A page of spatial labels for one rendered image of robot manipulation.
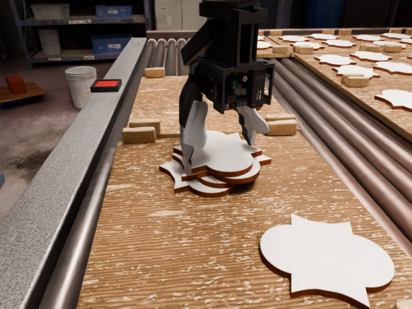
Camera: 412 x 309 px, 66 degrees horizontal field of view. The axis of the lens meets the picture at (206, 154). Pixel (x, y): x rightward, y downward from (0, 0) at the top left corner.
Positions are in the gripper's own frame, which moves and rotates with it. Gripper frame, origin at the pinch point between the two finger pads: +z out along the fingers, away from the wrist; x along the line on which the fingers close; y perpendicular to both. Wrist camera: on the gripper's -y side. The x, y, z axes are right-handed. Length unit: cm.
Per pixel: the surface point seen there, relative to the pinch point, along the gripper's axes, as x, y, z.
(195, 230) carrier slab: -8.8, 10.9, 4.1
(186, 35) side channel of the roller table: 48, -122, 5
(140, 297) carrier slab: -17.4, 16.8, 4.1
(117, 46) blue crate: 84, -477, 74
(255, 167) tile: 3.0, 5.8, 1.1
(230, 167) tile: -1.2, 5.7, 0.1
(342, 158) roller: 25.0, 2.8, 7.0
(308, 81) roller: 52, -37, 6
